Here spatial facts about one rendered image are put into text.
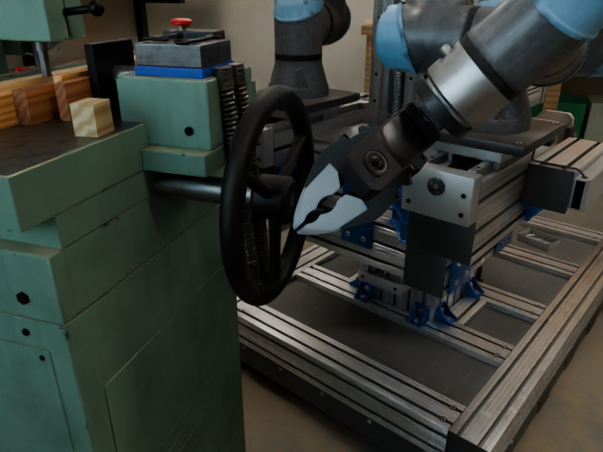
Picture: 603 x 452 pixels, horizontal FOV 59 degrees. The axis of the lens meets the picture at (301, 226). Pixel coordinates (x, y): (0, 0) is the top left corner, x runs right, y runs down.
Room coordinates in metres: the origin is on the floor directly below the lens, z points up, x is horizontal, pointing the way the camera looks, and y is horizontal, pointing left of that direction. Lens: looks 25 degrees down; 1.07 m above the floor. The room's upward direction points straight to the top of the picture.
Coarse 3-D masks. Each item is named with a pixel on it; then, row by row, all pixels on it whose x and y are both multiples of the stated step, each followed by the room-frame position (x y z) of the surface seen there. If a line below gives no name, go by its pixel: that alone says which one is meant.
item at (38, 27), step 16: (0, 0) 0.74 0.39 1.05; (16, 0) 0.73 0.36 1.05; (32, 0) 0.72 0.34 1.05; (48, 0) 0.72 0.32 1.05; (64, 0) 0.75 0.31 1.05; (80, 0) 0.78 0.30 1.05; (0, 16) 0.74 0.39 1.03; (16, 16) 0.73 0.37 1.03; (32, 16) 0.72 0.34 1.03; (48, 16) 0.72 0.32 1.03; (64, 16) 0.74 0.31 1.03; (80, 16) 0.77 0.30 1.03; (0, 32) 0.74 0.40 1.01; (16, 32) 0.73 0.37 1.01; (32, 32) 0.72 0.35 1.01; (48, 32) 0.72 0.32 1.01; (64, 32) 0.74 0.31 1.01; (80, 32) 0.77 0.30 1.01; (48, 48) 0.76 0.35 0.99
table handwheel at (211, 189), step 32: (256, 96) 0.62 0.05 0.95; (288, 96) 0.67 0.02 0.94; (256, 128) 0.58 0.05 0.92; (288, 160) 0.71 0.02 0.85; (160, 192) 0.69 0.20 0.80; (192, 192) 0.67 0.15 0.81; (224, 192) 0.53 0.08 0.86; (256, 192) 0.60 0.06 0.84; (288, 192) 0.63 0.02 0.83; (224, 224) 0.52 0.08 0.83; (224, 256) 0.52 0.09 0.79; (288, 256) 0.69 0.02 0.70; (256, 288) 0.55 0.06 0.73
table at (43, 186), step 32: (32, 128) 0.67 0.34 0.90; (64, 128) 0.67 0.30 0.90; (128, 128) 0.67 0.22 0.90; (0, 160) 0.53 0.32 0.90; (32, 160) 0.53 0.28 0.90; (64, 160) 0.55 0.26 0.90; (96, 160) 0.60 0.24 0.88; (128, 160) 0.65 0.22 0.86; (160, 160) 0.67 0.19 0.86; (192, 160) 0.65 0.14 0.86; (224, 160) 0.70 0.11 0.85; (0, 192) 0.48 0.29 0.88; (32, 192) 0.50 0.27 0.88; (64, 192) 0.54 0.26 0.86; (96, 192) 0.59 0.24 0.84; (0, 224) 0.49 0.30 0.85; (32, 224) 0.49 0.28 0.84
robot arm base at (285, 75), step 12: (276, 60) 1.32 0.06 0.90; (288, 60) 1.30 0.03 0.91; (300, 60) 1.29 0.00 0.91; (312, 60) 1.30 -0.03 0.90; (276, 72) 1.31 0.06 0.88; (288, 72) 1.29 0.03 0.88; (300, 72) 1.29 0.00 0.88; (312, 72) 1.30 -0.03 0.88; (324, 72) 1.34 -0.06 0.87; (276, 84) 1.30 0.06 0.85; (288, 84) 1.28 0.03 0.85; (300, 84) 1.29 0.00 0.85; (312, 84) 1.29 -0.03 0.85; (324, 84) 1.31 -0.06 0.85; (300, 96) 1.27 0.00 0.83; (312, 96) 1.28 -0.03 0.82; (324, 96) 1.31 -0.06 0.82
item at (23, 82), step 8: (56, 72) 0.80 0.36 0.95; (64, 72) 0.81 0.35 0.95; (8, 80) 0.73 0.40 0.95; (16, 80) 0.73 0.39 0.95; (24, 80) 0.74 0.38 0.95; (32, 80) 0.75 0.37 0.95; (40, 80) 0.76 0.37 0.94; (48, 80) 0.78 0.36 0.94; (0, 88) 0.70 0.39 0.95; (8, 88) 0.71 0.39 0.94; (16, 88) 0.72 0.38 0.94
